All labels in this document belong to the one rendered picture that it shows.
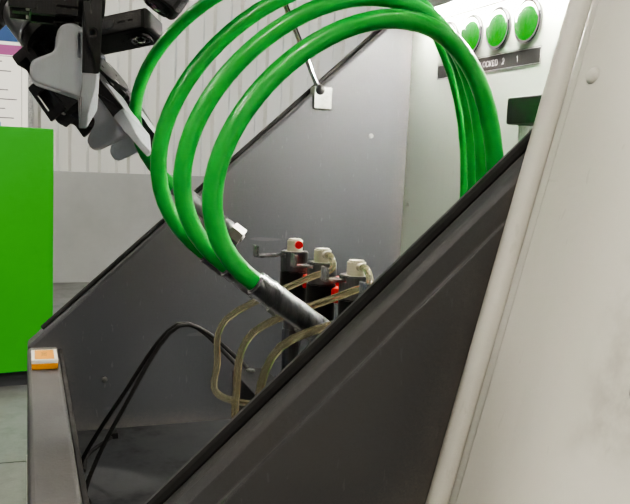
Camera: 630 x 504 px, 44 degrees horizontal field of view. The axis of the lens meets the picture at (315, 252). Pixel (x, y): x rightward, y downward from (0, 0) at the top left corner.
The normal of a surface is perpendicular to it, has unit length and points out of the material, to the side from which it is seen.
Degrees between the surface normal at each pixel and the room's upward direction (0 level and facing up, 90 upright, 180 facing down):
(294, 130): 90
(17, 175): 90
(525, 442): 76
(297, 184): 90
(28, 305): 90
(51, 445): 0
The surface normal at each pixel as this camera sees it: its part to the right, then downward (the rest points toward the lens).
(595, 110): -0.90, -0.24
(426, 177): -0.94, 0.00
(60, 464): 0.04, -0.99
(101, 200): 0.33, 0.13
